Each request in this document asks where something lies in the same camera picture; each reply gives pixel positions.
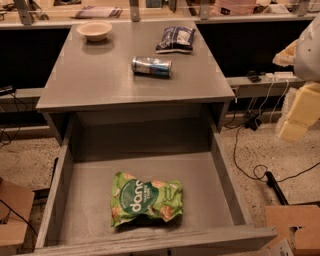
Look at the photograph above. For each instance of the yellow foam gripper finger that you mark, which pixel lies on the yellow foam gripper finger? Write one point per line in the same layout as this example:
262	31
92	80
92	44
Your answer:
287	56
300	110

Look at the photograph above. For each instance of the green rice chip bag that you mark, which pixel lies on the green rice chip bag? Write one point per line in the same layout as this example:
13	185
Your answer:
131	198

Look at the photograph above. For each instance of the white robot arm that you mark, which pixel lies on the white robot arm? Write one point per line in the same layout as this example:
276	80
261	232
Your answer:
303	55

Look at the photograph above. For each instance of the dark blue snack bag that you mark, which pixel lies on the dark blue snack bag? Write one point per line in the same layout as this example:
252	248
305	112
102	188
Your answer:
176	39

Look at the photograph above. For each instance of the grey open top drawer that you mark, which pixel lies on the grey open top drawer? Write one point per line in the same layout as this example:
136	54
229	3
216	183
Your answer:
77	218

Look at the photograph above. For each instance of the grey counter cabinet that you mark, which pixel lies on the grey counter cabinet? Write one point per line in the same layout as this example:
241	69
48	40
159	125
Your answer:
93	76

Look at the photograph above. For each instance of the white power strip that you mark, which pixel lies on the white power strip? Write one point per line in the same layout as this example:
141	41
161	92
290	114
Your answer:
283	75

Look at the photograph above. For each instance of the black device on ledge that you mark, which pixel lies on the black device on ledge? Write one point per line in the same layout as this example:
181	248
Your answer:
253	76

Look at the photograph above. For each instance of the black power adapter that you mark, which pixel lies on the black power adapter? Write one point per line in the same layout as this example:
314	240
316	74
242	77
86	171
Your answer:
253	123

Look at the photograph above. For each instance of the black rod on floor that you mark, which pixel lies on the black rod on floor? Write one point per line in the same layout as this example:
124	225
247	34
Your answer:
272	183

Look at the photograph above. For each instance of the cardboard box at right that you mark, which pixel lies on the cardboard box at right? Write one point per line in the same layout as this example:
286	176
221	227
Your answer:
299	225

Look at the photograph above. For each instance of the cardboard box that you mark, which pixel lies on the cardboard box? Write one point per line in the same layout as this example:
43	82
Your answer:
299	225
15	208

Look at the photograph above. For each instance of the blue silver drink can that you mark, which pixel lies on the blue silver drink can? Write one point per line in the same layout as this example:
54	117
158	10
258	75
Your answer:
151	66

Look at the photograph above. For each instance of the beige paper bowl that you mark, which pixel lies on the beige paper bowl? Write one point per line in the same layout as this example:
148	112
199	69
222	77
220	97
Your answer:
94	31

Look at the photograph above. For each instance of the magazine on back shelf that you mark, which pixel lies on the magazine on back shelf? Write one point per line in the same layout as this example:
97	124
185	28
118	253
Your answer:
89	12

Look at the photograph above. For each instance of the black device at left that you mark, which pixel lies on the black device at left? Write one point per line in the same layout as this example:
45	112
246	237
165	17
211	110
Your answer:
5	90

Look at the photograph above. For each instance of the cardboard box at left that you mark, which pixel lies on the cardboard box at left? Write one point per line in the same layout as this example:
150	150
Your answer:
15	208

